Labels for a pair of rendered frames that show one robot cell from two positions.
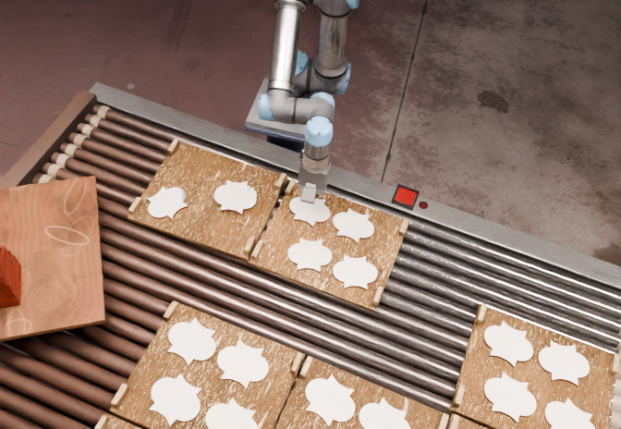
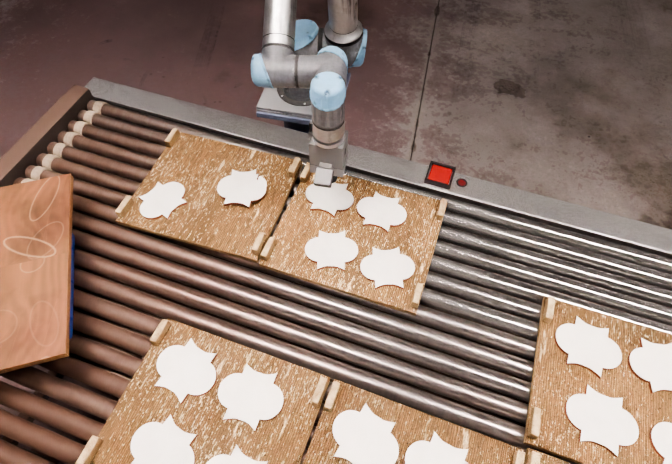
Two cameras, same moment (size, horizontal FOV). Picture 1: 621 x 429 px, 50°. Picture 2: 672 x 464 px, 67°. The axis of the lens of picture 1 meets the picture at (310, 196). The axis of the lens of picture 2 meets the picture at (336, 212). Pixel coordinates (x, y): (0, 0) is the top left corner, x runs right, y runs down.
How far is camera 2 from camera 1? 0.79 m
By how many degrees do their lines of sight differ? 2
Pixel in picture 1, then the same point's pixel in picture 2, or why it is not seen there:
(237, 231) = (245, 227)
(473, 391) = (552, 414)
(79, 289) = (36, 315)
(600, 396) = not seen: outside the picture
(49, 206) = (12, 213)
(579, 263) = (656, 237)
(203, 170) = (206, 161)
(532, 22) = (539, 15)
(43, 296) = not seen: outside the picture
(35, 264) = not seen: outside the picture
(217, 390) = (218, 435)
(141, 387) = (120, 437)
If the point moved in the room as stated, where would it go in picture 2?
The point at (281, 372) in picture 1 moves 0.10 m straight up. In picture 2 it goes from (300, 403) to (297, 389)
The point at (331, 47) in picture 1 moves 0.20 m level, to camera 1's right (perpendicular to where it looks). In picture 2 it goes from (341, 4) to (414, 6)
